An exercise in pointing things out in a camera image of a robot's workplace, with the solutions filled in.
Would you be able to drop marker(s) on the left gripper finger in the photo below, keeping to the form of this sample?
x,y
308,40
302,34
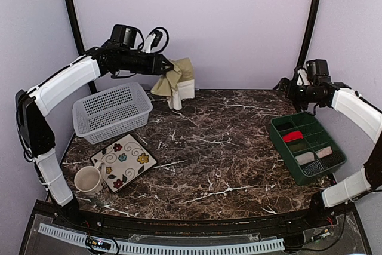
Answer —
x,y
168,72
167,64

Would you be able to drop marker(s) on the right black frame post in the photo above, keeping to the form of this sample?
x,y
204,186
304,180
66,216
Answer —
x,y
313,10

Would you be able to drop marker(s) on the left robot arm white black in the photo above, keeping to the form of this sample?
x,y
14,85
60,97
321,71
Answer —
x,y
35,135

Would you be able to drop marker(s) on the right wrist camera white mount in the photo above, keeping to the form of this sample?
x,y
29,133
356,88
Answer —
x,y
302,77

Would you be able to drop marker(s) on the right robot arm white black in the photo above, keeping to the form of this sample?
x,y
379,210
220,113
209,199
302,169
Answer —
x,y
334,115

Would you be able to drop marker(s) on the dark green rolled cloth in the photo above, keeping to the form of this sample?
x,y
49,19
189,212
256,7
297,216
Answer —
x,y
298,147

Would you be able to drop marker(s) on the beige floral mug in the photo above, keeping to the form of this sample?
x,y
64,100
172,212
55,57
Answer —
x,y
91,183

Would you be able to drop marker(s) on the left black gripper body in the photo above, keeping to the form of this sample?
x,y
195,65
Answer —
x,y
128,63

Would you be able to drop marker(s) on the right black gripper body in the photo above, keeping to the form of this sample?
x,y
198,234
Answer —
x,y
301,98

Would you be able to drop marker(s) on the red rolled cloth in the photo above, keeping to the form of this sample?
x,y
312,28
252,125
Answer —
x,y
292,136

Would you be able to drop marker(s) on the pink white underwear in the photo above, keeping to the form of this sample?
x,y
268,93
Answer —
x,y
326,151

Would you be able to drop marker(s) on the white slotted cable duct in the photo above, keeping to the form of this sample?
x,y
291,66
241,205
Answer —
x,y
99,245

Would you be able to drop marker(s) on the left black frame post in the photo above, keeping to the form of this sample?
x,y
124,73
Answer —
x,y
73,20

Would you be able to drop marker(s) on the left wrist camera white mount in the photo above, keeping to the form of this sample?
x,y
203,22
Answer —
x,y
152,41

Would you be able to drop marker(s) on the black frame post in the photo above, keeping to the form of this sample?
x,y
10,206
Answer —
x,y
313,10
73,20

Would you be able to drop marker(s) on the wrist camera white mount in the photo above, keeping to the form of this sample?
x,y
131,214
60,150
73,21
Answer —
x,y
152,41
302,77

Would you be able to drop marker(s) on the green divided organizer box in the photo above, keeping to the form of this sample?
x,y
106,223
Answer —
x,y
314,135

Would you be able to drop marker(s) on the black striped rolled cloth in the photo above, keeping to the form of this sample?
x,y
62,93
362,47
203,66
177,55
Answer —
x,y
314,168

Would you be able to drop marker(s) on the black front table rail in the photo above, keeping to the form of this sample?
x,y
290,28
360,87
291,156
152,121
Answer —
x,y
108,221

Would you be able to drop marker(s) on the white plastic mesh basket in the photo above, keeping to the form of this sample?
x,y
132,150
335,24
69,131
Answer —
x,y
111,112

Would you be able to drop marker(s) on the olive green cloth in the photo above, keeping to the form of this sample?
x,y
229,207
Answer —
x,y
177,84

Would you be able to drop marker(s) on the grey rolled cloth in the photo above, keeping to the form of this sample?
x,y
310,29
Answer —
x,y
305,158

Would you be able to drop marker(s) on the floral square ceramic plate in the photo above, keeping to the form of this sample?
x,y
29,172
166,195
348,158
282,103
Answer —
x,y
125,160

